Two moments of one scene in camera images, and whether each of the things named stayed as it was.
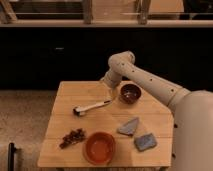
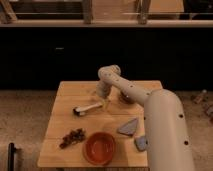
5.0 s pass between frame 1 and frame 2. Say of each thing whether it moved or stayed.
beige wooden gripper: moved
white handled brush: stayed
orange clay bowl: stayed
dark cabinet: stayed
